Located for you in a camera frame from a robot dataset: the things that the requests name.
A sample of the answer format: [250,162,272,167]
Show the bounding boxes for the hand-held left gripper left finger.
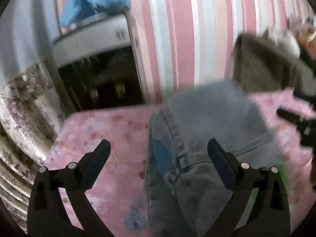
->
[27,139,111,237]

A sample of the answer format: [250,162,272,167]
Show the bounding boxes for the brown floral curtain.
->
[0,60,67,235]

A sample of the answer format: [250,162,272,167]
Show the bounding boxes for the green object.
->
[249,164,290,204]

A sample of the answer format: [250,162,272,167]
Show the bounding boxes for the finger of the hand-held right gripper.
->
[276,108,307,127]

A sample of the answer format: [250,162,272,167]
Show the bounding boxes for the brown cloth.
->
[232,34,316,97]

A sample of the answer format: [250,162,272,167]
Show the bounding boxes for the blue cloth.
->
[60,0,132,29]

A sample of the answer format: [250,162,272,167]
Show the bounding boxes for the white fluffy cloth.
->
[263,27,301,56]

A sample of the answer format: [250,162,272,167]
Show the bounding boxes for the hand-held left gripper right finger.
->
[200,138,291,237]

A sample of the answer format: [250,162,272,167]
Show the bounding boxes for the grey denim jacket yellow letters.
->
[144,81,287,237]

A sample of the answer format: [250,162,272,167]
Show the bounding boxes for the pink floral bed sheet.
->
[41,87,316,232]

